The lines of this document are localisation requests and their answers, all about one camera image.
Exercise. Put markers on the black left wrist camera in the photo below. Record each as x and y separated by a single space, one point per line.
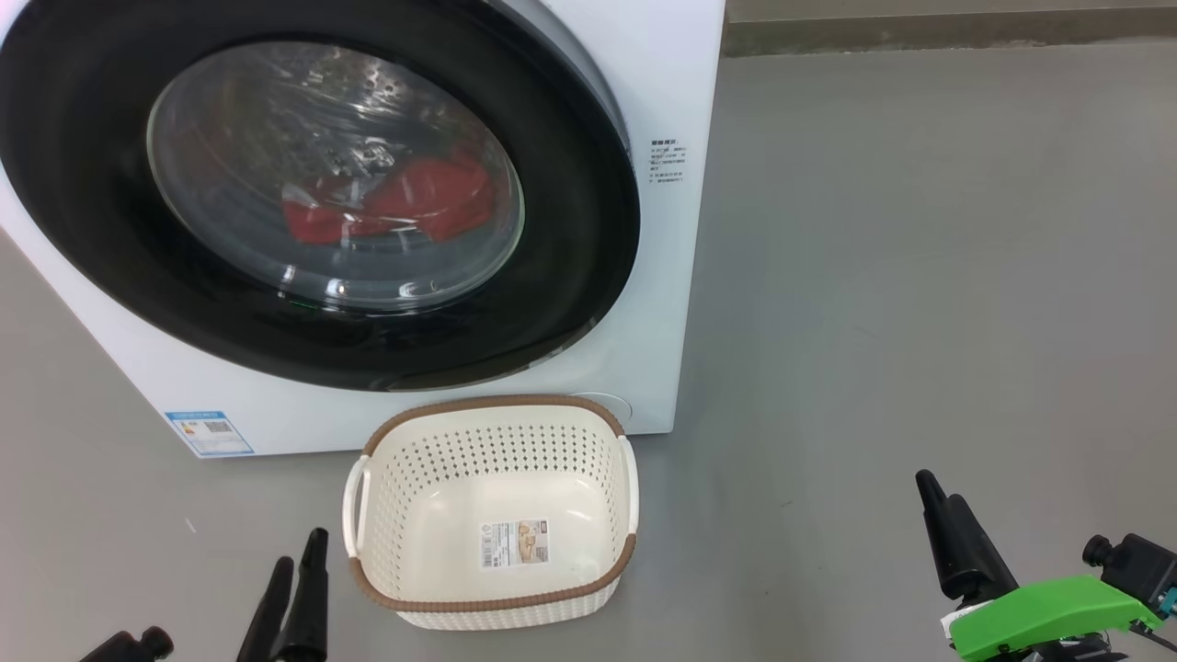
138 645

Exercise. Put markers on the grey wall skirting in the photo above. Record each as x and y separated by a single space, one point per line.
919 32

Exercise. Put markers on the round white filter cover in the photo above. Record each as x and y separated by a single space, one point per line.
611 409

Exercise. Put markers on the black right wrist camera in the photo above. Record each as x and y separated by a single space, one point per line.
1140 565

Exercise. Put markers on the white product label sticker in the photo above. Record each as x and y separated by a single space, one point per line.
515 544

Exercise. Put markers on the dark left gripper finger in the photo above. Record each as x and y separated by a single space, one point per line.
311 598
271 616

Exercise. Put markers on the red and white jersey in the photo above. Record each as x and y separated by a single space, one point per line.
432 198

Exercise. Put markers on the white front-load washing machine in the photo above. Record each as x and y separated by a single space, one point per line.
644 368

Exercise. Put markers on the black round glass washer door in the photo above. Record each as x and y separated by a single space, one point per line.
570 230

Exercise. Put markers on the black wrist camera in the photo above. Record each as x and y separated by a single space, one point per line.
1140 565
138 645

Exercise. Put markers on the blue energy label sticker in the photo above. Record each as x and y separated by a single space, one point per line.
210 433

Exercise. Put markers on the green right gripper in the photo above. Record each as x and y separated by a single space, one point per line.
1048 616

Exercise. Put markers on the cream perforated laundry basket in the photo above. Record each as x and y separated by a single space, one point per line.
515 478

